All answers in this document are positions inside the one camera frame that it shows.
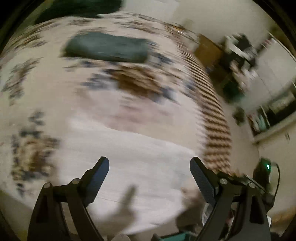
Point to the white pants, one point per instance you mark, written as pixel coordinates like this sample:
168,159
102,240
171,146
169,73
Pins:
148,184

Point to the floral bed blanket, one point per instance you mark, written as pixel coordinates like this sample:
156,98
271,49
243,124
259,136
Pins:
169,97

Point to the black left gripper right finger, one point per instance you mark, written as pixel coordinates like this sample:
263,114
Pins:
221,191

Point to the dark teal folded garment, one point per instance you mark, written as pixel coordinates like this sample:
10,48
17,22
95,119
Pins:
106,47

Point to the brown cardboard box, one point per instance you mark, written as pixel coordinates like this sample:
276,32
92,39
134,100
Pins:
207,52

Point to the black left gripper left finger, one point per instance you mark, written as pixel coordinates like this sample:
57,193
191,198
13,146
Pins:
48,221

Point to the white wardrobe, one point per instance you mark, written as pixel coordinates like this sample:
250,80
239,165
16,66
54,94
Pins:
270,102

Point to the dark green quilt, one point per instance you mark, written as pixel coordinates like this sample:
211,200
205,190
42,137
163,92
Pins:
82,8

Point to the chair with piled clothes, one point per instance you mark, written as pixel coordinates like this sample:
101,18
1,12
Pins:
239,63

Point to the black device green light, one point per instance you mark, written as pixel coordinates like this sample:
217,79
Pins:
262,175

